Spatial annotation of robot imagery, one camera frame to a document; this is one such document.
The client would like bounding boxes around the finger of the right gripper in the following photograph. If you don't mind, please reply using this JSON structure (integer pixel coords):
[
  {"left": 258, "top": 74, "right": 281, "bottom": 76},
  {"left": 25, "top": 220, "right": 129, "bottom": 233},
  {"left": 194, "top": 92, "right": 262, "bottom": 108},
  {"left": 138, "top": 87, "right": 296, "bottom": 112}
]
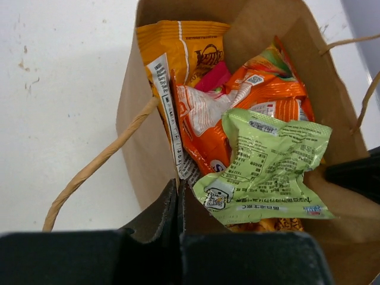
[{"left": 325, "top": 147, "right": 380, "bottom": 204}]

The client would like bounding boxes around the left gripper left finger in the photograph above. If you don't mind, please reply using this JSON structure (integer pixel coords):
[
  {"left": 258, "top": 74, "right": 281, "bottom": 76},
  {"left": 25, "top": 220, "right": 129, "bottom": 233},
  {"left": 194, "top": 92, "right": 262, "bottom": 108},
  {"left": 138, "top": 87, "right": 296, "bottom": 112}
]
[{"left": 1, "top": 179, "right": 178, "bottom": 284}]

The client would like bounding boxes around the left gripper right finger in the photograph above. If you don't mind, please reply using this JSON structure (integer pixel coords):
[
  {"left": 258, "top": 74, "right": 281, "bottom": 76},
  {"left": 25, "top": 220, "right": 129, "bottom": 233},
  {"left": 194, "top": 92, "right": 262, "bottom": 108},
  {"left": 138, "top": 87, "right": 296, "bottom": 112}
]
[{"left": 178, "top": 181, "right": 334, "bottom": 284}]

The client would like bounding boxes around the brown paper bag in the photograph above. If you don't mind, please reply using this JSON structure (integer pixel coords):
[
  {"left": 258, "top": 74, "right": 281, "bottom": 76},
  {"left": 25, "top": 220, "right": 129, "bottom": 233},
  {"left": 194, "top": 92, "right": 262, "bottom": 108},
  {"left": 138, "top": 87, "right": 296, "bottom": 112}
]
[{"left": 43, "top": 1, "right": 379, "bottom": 284}]

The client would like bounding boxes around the green snack packet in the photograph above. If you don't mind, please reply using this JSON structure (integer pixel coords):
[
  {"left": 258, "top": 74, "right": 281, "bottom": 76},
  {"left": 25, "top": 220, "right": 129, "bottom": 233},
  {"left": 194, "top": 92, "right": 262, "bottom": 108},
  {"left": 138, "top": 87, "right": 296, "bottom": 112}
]
[{"left": 193, "top": 109, "right": 333, "bottom": 225}]

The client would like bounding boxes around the small orange snack packet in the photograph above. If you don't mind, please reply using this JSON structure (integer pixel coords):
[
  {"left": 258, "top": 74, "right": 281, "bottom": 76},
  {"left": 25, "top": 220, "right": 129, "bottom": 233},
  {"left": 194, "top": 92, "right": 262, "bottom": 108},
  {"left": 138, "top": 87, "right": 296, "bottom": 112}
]
[{"left": 173, "top": 37, "right": 315, "bottom": 175}]

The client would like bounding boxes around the small pink snack packet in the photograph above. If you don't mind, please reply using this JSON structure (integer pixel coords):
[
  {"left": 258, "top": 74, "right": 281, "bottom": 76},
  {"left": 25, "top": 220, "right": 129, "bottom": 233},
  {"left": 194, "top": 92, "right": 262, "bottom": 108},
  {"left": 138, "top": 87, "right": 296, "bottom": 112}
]
[{"left": 195, "top": 61, "right": 232, "bottom": 92}]

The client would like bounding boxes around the tall orange snack bag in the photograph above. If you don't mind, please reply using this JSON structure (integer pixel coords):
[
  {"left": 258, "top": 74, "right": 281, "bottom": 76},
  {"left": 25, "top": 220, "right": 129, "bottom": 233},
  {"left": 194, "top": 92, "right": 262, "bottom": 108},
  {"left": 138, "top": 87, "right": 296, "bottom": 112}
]
[{"left": 137, "top": 20, "right": 229, "bottom": 183}]

